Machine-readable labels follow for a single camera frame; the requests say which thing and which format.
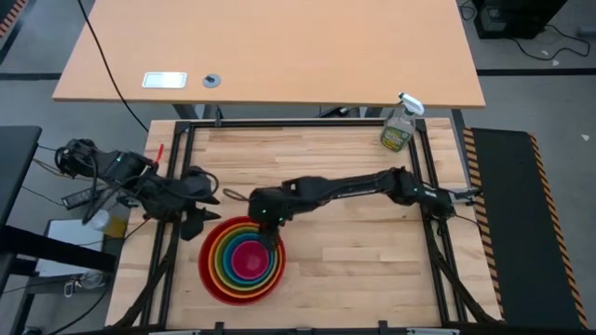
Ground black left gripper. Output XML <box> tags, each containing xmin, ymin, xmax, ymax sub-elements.
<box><xmin>179</xmin><ymin>194</ymin><xmax>223</xmax><ymax>242</ymax></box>

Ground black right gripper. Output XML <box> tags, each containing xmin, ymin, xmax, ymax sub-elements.
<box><xmin>248</xmin><ymin>179</ymin><xmax>300</xmax><ymax>252</ymax></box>

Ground pink plastic bowl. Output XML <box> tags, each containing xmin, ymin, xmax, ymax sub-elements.
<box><xmin>230</xmin><ymin>240</ymin><xmax>272</xmax><ymax>281</ymax></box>

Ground blue plastic bowl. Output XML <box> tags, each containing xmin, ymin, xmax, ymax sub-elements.
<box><xmin>223</xmin><ymin>231</ymin><xmax>276</xmax><ymax>286</ymax></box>

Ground green plastic bowl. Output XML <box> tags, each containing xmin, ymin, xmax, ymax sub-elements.
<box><xmin>217</xmin><ymin>227</ymin><xmax>278</xmax><ymax>290</ymax></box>

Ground yellow plastic bowl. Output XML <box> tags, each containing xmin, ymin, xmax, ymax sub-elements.
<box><xmin>212</xmin><ymin>223</ymin><xmax>280</xmax><ymax>294</ymax></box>

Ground orange plastic bowl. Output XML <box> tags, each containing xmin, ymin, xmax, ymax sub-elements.
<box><xmin>207</xmin><ymin>221</ymin><xmax>283</xmax><ymax>300</ymax></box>

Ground nested rainbow bowls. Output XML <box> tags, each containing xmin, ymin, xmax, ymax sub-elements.
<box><xmin>197</xmin><ymin>215</ymin><xmax>288</xmax><ymax>306</ymax></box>

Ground black power adapter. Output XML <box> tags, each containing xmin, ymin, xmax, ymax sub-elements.
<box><xmin>61</xmin><ymin>186</ymin><xmax>96</xmax><ymax>209</ymax></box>

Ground white rectangular desk plate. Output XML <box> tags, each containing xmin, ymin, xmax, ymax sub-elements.
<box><xmin>141</xmin><ymin>71</ymin><xmax>189</xmax><ymax>90</ymax></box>

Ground white board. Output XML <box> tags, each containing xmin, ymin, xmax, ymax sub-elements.
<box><xmin>34</xmin><ymin>217</ymin><xmax>120</xmax><ymax>279</ymax></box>

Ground Simple Green spray bottle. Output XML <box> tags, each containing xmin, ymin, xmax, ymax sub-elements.
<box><xmin>379</xmin><ymin>91</ymin><xmax>426</xmax><ymax>154</ymax></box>

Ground light wooden desk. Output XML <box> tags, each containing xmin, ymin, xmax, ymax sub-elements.
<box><xmin>51</xmin><ymin>0</ymin><xmax>487</xmax><ymax>110</ymax></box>

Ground black hazard-striped floor mat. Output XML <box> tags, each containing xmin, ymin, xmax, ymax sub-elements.
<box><xmin>462</xmin><ymin>127</ymin><xmax>589</xmax><ymax>330</ymax></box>

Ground black equipment box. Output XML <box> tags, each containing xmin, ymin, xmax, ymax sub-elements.
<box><xmin>471</xmin><ymin>0</ymin><xmax>570</xmax><ymax>41</ymax></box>

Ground grey cable loop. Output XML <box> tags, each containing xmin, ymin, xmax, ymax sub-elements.
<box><xmin>222</xmin><ymin>187</ymin><xmax>251</xmax><ymax>203</ymax></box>

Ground black aluminium table frame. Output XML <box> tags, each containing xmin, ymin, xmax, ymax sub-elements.
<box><xmin>111</xmin><ymin>117</ymin><xmax>502</xmax><ymax>335</ymax></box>

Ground long black cable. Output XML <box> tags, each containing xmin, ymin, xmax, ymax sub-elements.
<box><xmin>75</xmin><ymin>0</ymin><xmax>151</xmax><ymax>133</ymax></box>

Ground black floor cable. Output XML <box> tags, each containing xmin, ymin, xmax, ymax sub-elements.
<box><xmin>458</xmin><ymin>0</ymin><xmax>592</xmax><ymax>62</ymax></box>

